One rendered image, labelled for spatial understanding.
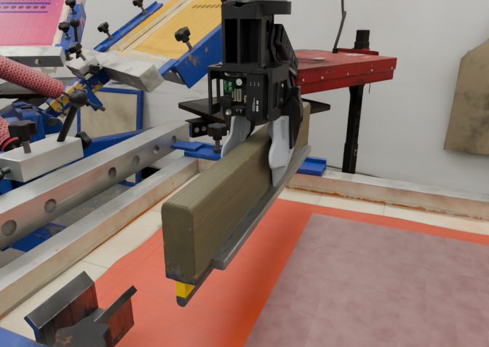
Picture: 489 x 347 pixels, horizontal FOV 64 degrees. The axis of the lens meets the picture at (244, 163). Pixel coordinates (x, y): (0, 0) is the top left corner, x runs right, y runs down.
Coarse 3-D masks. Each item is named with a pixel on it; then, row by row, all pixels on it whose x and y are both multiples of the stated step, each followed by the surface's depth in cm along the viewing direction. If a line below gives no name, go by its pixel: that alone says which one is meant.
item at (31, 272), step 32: (192, 160) 83; (128, 192) 68; (160, 192) 72; (320, 192) 76; (352, 192) 73; (384, 192) 71; (416, 192) 69; (448, 192) 68; (480, 192) 68; (96, 224) 58; (128, 224) 65; (32, 256) 50; (64, 256) 53; (0, 288) 45; (32, 288) 48
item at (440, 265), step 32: (288, 224) 65; (320, 224) 65; (352, 224) 65; (384, 224) 65; (416, 224) 65; (256, 256) 56; (288, 256) 56; (320, 256) 56; (352, 256) 56; (384, 256) 56; (416, 256) 56; (448, 256) 56; (480, 256) 56; (384, 288) 50; (416, 288) 50; (448, 288) 50; (480, 288) 50
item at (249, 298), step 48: (96, 288) 50; (144, 288) 50; (240, 288) 50; (288, 288) 50; (336, 288) 50; (144, 336) 43; (192, 336) 43; (240, 336) 43; (288, 336) 43; (336, 336) 43; (384, 336) 43; (432, 336) 43; (480, 336) 43
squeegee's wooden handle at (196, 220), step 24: (240, 144) 45; (264, 144) 45; (216, 168) 38; (240, 168) 39; (264, 168) 46; (192, 192) 33; (216, 192) 34; (240, 192) 40; (264, 192) 48; (168, 216) 31; (192, 216) 30; (216, 216) 35; (240, 216) 41; (168, 240) 32; (192, 240) 31; (216, 240) 36; (168, 264) 33; (192, 264) 32
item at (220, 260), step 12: (300, 156) 60; (288, 168) 55; (288, 180) 53; (276, 192) 48; (264, 204) 45; (252, 216) 42; (240, 228) 40; (252, 228) 41; (228, 240) 38; (240, 240) 38; (216, 252) 36; (228, 252) 36; (216, 264) 35; (228, 264) 36
